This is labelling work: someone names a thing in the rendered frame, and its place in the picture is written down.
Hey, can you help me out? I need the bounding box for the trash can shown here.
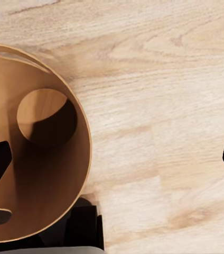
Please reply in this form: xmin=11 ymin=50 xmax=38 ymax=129
xmin=0 ymin=43 xmax=92 ymax=243

